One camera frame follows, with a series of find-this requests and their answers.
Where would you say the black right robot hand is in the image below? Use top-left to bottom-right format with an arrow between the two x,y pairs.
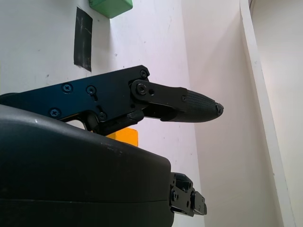
0,65 -> 224,227

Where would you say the yellow wooden block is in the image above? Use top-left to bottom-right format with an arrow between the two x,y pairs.
106,127 -> 139,147

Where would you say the green wooden block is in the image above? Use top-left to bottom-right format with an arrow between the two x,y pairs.
89,0 -> 133,18

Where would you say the black tape strip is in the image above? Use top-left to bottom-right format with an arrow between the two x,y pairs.
73,6 -> 93,72

